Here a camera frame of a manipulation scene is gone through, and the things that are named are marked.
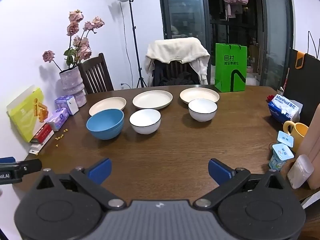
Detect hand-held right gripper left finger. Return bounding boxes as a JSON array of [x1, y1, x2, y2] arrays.
[[27, 158, 127, 210]]

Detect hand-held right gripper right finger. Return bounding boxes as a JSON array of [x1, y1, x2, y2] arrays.
[[194, 158, 293, 210]]

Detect blue bowl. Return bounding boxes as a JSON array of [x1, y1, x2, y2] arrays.
[[86, 109, 125, 140]]

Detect white bowl with black rim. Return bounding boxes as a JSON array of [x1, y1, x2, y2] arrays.
[[129, 109, 162, 134], [188, 99, 217, 123]]

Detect cream plate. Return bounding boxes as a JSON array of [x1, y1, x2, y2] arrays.
[[179, 87, 220, 105], [89, 96, 127, 117], [132, 90, 174, 110]]

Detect white flat box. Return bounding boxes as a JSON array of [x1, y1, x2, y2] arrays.
[[28, 130, 55, 155]]

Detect red box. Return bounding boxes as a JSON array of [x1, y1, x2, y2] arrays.
[[30, 123, 55, 145]]

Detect scattered yellow popcorn pieces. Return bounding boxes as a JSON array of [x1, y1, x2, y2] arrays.
[[54, 129, 69, 147]]

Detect yellow-green snack box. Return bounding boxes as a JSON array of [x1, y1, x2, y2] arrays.
[[6, 85, 49, 143]]

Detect purple tissue pack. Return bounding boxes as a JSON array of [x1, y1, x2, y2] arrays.
[[46, 107, 70, 132]]

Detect yogurt cup with blue lid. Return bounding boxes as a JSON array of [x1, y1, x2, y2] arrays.
[[276, 131, 294, 148], [269, 143, 295, 172]]

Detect purple white tissue box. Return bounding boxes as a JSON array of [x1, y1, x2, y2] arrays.
[[54, 95, 79, 116]]

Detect translucent plastic container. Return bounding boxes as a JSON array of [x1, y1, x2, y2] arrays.
[[287, 154, 315, 190]]

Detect yellow mug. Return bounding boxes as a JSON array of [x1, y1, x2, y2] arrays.
[[283, 120, 309, 153]]

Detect blue white tissue pack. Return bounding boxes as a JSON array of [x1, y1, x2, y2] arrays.
[[268, 94, 303, 124]]

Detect dark wooden chair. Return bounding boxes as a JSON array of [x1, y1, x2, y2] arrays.
[[78, 53, 114, 95]]

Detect black clothes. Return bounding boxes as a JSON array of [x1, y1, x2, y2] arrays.
[[160, 71, 200, 86]]

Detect green paper bag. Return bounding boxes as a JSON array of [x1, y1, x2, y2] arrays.
[[214, 43, 248, 92]]

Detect wooden chair with clothes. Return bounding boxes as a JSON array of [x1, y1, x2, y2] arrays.
[[153, 59, 200, 87]]

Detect dark blue garment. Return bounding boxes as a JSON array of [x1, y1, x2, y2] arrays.
[[153, 60, 171, 86]]

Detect black paper bag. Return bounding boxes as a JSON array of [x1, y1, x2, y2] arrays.
[[285, 30, 320, 128]]

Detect cream jacket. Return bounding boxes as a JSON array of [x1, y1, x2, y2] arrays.
[[146, 37, 211, 87]]

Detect dried pink roses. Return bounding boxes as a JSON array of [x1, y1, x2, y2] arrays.
[[42, 10, 105, 72]]

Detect glass sliding door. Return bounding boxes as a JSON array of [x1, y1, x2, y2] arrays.
[[157, 0, 294, 88]]

